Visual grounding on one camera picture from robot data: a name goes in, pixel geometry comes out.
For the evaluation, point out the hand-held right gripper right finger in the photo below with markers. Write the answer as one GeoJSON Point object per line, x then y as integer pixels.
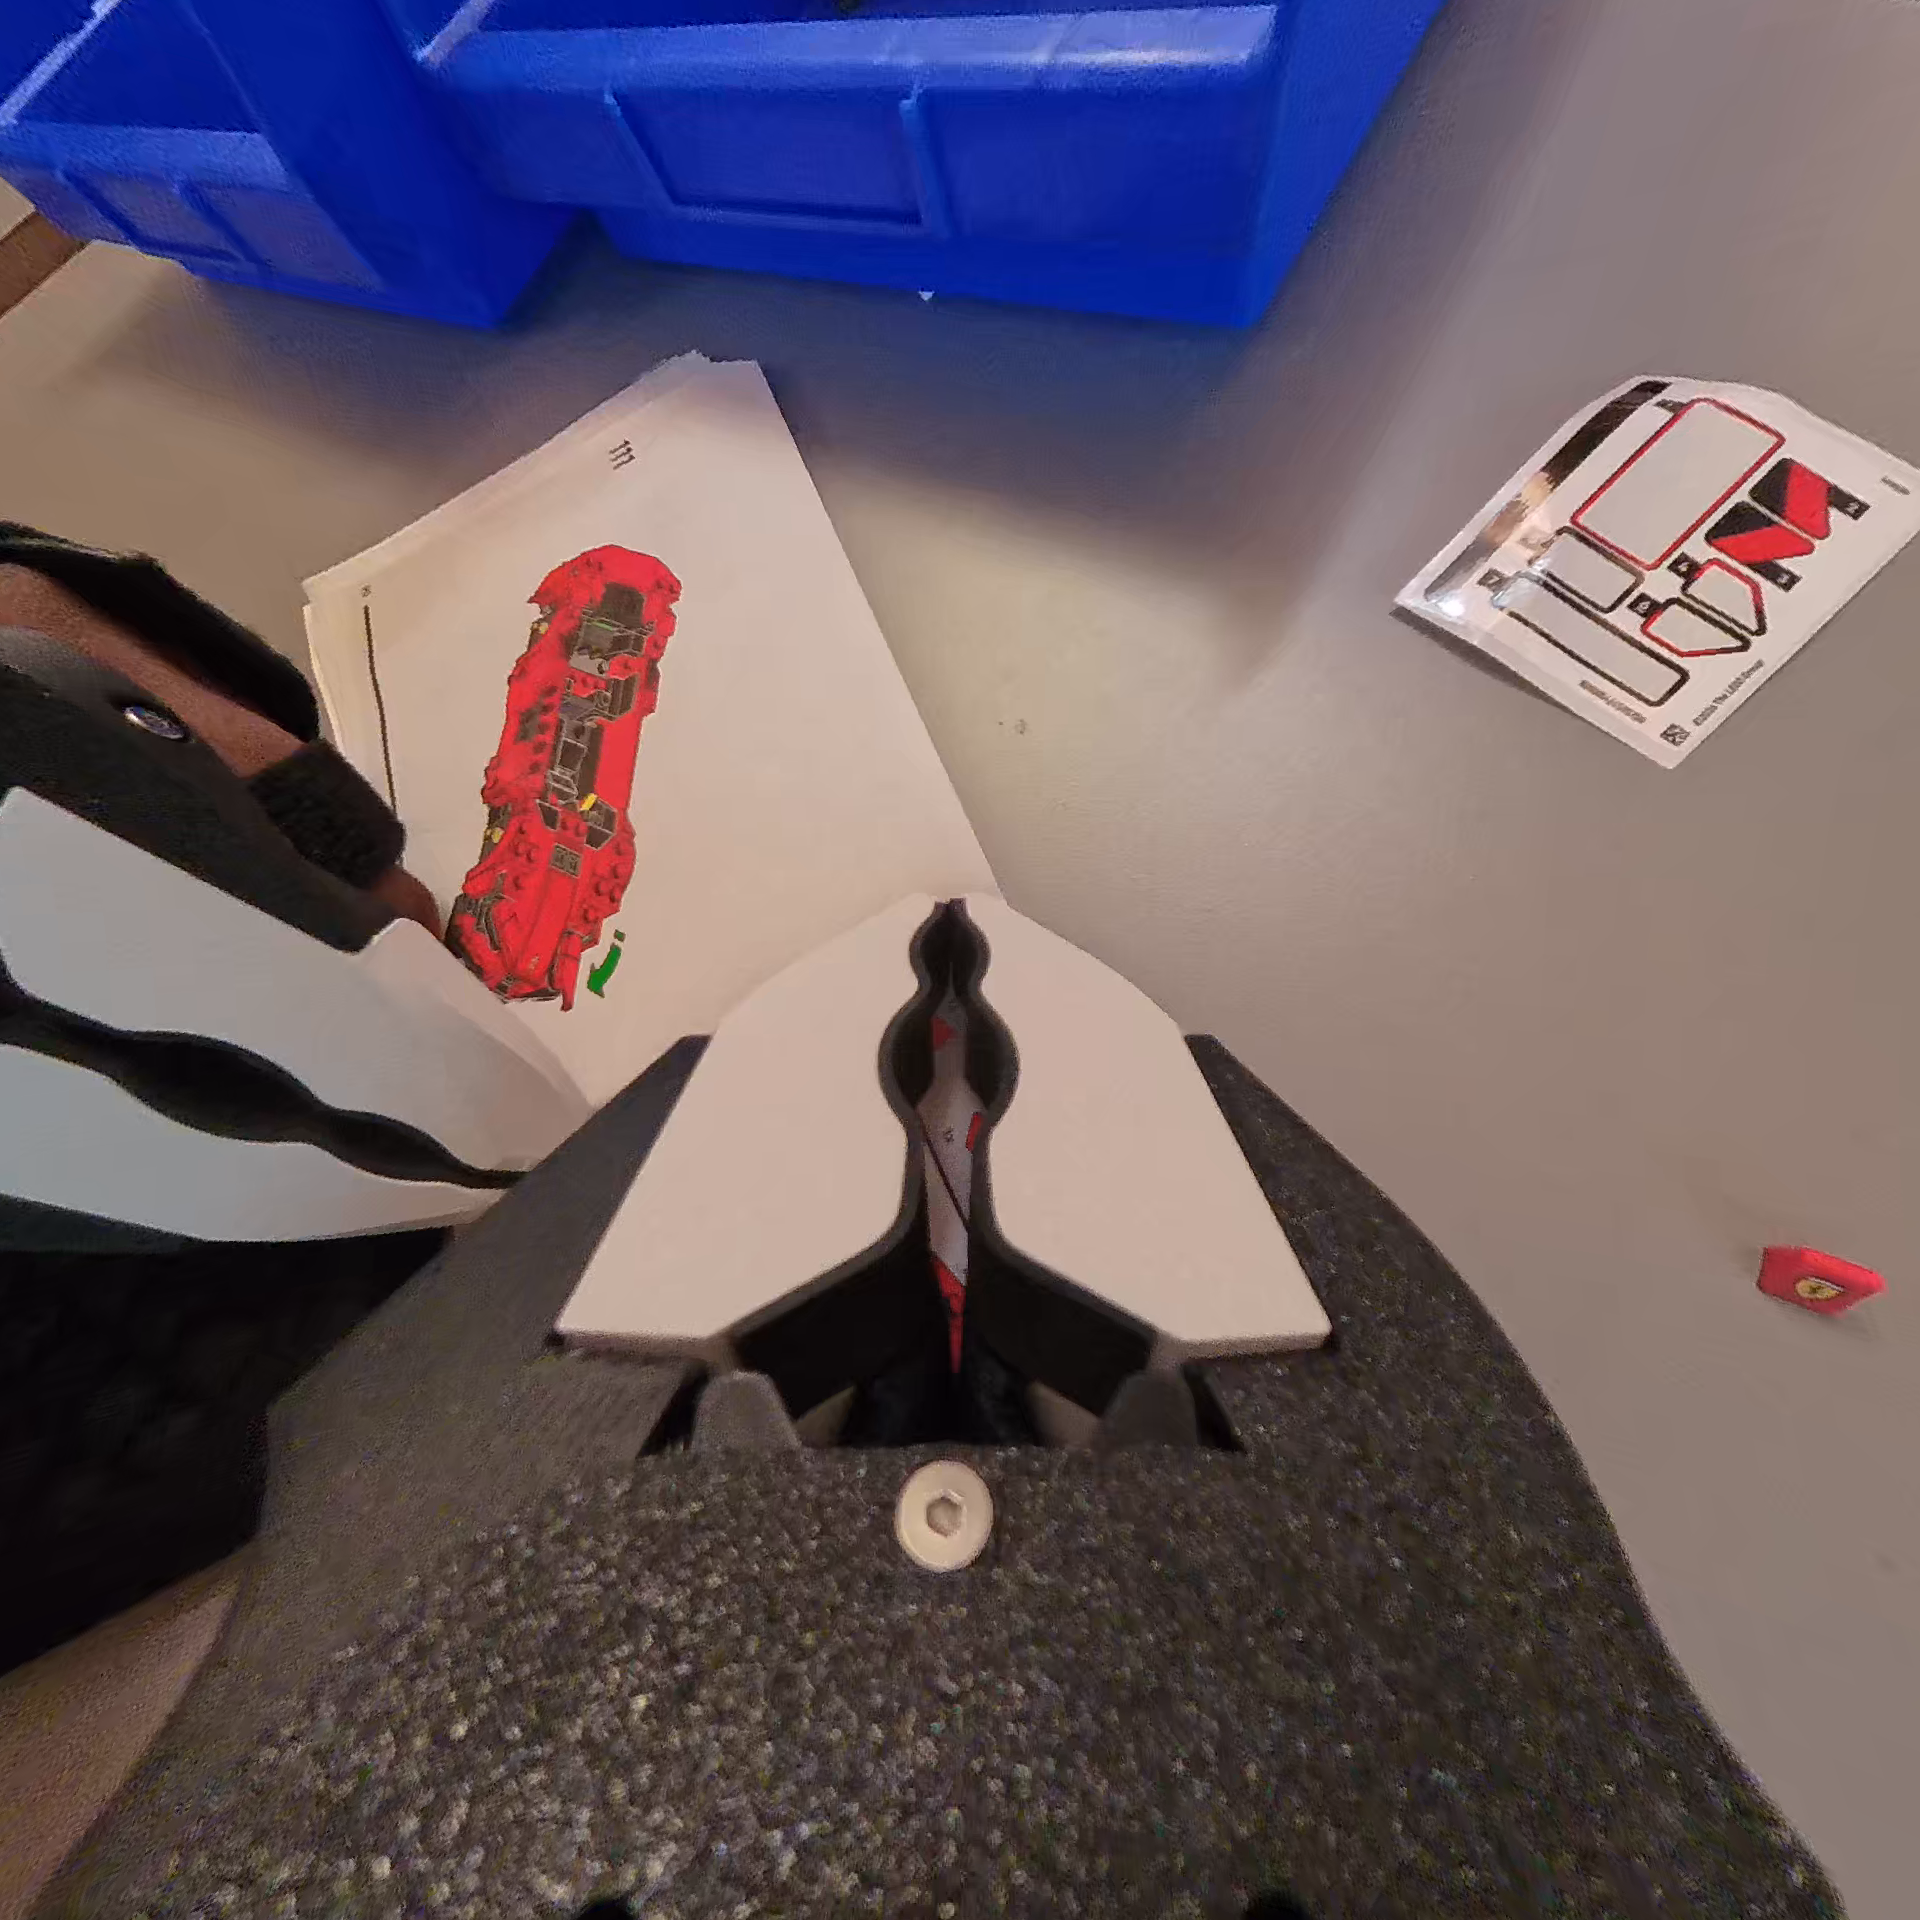
{"type": "Point", "coordinates": [1155, 1187]}

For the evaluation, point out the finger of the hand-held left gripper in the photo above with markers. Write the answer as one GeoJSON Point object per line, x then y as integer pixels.
{"type": "Point", "coordinates": [194, 1172]}
{"type": "Point", "coordinates": [226, 973]}

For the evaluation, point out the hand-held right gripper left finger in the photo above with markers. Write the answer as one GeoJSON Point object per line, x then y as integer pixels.
{"type": "Point", "coordinates": [749, 1187]}

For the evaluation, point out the lego instruction booklet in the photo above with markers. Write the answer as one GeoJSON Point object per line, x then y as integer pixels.
{"type": "Point", "coordinates": [749, 675]}

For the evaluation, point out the small red lego piece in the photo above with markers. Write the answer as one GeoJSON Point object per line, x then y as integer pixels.
{"type": "Point", "coordinates": [1820, 1277]}

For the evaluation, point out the lego sticker sheet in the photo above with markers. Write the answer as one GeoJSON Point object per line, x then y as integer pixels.
{"type": "Point", "coordinates": [1668, 571]}

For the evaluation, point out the person's left hand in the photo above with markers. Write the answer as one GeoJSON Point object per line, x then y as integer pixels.
{"type": "Point", "coordinates": [150, 661]}

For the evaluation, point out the blue plastic bin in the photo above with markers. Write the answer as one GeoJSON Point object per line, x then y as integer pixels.
{"type": "Point", "coordinates": [931, 153]}
{"type": "Point", "coordinates": [226, 164]}

